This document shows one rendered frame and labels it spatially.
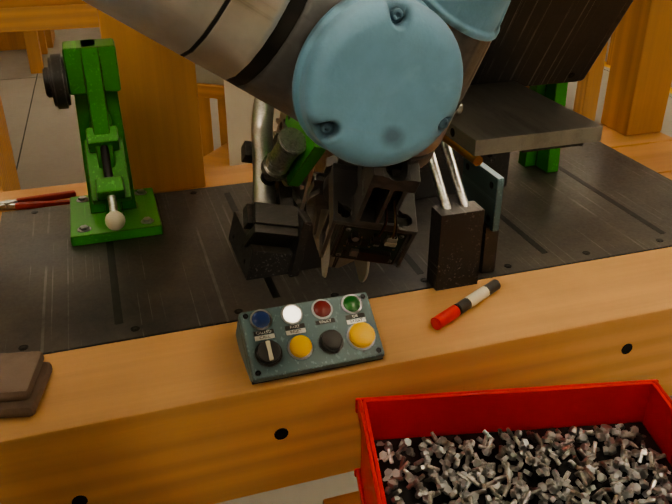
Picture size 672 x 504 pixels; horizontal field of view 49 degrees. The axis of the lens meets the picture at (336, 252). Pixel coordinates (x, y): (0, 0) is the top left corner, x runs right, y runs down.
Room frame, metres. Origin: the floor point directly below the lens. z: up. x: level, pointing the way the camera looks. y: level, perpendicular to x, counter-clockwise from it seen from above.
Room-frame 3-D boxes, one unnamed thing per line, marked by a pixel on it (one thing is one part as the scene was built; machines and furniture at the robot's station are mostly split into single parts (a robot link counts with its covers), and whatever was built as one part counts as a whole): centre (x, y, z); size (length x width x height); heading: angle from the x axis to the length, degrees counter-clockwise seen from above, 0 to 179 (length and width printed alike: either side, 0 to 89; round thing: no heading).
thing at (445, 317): (0.78, -0.16, 0.91); 0.13 x 0.02 x 0.02; 136
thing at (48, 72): (1.02, 0.39, 1.12); 0.07 x 0.03 x 0.08; 18
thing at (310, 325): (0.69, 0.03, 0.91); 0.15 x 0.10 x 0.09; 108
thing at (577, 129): (0.96, -0.16, 1.11); 0.39 x 0.16 x 0.03; 18
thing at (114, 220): (0.96, 0.31, 0.96); 0.06 x 0.03 x 0.06; 18
